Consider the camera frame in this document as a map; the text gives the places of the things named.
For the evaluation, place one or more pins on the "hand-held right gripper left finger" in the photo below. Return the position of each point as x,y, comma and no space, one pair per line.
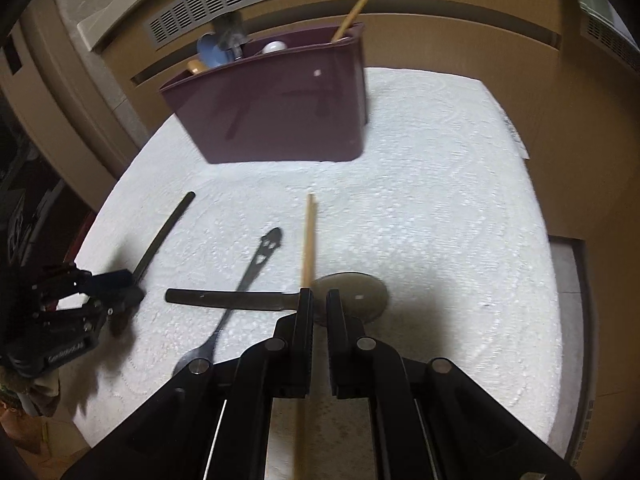
302,340

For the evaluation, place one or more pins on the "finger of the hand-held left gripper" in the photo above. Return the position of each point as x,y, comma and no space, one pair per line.
110,280
122,302

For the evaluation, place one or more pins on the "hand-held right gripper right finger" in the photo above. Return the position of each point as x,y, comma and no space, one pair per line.
337,340

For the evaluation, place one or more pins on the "black chopstick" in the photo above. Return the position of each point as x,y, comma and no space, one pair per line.
167,230

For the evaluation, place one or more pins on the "wooden chopstick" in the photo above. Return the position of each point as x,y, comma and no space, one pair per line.
360,5
310,240

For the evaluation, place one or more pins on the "wooden spoon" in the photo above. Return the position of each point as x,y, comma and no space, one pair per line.
196,66

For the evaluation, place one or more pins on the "purple plastic utensil holder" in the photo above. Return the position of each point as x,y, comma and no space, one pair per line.
280,110

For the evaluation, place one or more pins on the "blue plastic spoon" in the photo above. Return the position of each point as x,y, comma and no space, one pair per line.
212,52

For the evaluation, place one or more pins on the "white plastic spoon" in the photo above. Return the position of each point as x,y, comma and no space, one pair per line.
275,47

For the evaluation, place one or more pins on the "white lace tablecloth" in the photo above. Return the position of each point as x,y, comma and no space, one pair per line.
425,210

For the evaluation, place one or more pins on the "beige kitchen counter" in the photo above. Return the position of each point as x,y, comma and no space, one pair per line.
107,22

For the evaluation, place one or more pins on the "short grey vent grille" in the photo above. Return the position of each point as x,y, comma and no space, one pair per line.
612,42

